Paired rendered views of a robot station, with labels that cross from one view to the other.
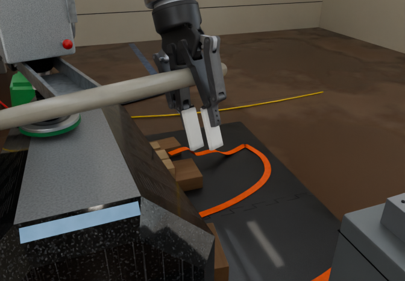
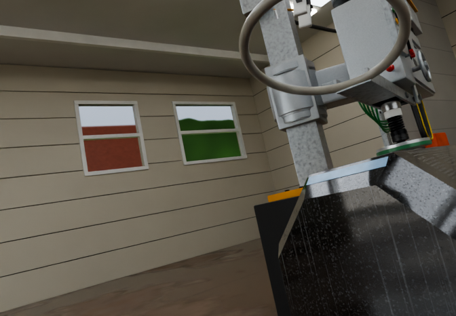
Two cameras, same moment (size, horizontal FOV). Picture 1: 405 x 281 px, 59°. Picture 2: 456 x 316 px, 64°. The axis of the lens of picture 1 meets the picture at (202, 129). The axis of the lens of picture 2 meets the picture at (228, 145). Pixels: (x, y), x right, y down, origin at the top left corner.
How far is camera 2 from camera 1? 99 cm
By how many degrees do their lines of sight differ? 79
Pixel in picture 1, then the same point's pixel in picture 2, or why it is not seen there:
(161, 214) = (414, 173)
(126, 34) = not seen: outside the picture
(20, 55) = not seen: hidden behind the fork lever
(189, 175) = not seen: outside the picture
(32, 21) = (368, 61)
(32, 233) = (314, 179)
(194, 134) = (302, 19)
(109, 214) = (362, 167)
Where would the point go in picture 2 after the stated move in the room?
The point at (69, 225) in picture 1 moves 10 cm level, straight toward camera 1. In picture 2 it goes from (334, 174) to (317, 178)
